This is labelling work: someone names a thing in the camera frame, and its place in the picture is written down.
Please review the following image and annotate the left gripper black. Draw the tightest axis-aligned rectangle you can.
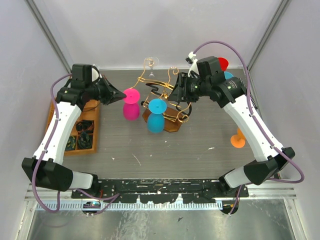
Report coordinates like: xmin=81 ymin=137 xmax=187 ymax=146
xmin=86 ymin=74 xmax=127 ymax=106

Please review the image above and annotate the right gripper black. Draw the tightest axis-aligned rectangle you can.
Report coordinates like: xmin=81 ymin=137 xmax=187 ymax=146
xmin=167 ymin=72 xmax=210 ymax=103

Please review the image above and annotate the pink wine glass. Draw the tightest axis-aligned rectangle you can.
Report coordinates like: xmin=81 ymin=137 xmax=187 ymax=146
xmin=122 ymin=88 xmax=140 ymax=121

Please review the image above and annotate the blue wine glass front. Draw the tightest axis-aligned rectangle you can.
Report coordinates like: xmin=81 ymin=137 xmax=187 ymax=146
xmin=147 ymin=98 xmax=167 ymax=134

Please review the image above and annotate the clear wine glass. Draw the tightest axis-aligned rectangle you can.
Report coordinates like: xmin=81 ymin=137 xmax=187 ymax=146
xmin=144 ymin=56 xmax=159 ymax=79

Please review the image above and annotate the light blue wine glass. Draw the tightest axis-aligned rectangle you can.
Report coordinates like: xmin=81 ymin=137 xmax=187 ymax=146
xmin=224 ymin=71 xmax=234 ymax=80

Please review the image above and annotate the red wine glass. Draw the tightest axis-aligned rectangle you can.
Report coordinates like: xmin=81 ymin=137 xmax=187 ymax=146
xmin=218 ymin=57 xmax=229 ymax=72

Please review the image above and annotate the orange wine glass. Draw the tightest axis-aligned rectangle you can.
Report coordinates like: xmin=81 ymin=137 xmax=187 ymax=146
xmin=230 ymin=128 xmax=246 ymax=148

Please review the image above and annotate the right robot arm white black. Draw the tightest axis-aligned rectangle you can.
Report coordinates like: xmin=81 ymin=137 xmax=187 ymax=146
xmin=168 ymin=72 xmax=295 ymax=197

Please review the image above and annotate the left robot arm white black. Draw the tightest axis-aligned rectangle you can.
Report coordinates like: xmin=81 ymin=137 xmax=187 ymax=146
xmin=21 ymin=77 xmax=126 ymax=198

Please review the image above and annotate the rolled dark tie upper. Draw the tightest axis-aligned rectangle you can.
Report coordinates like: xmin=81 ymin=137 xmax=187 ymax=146
xmin=75 ymin=119 xmax=94 ymax=134

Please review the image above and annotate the wooden compartment tray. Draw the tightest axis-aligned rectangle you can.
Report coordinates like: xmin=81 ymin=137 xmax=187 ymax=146
xmin=46 ymin=98 xmax=101 ymax=157

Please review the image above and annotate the rolled dark floral tie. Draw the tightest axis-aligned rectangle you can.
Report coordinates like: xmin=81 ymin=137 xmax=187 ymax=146
xmin=77 ymin=132 xmax=93 ymax=150

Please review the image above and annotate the rolled green patterned tie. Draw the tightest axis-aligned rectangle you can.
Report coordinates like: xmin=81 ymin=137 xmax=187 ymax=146
xmin=65 ymin=135 xmax=77 ymax=152

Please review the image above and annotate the striped black white cloth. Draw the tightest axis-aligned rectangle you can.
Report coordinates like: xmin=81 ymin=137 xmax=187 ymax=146
xmin=240 ymin=78 xmax=258 ymax=110

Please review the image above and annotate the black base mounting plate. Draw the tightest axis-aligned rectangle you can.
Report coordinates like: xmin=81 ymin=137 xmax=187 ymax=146
xmin=84 ymin=178 xmax=249 ymax=204

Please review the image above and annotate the gold wire wine glass rack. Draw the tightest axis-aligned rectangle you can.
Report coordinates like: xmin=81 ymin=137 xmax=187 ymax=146
xmin=132 ymin=57 xmax=192 ymax=134

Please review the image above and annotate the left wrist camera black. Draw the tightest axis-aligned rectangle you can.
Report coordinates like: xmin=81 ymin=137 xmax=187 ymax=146
xmin=72 ymin=63 xmax=102 ymax=86

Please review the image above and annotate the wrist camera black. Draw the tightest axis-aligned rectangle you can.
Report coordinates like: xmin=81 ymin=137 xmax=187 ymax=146
xmin=72 ymin=63 xmax=102 ymax=86
xmin=196 ymin=56 xmax=223 ymax=79

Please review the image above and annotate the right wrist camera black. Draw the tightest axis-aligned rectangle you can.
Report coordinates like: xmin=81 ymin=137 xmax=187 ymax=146
xmin=196 ymin=56 xmax=223 ymax=79

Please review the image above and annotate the aluminium front rail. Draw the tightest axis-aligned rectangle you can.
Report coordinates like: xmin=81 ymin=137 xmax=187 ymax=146
xmin=36 ymin=179 xmax=296 ymax=215

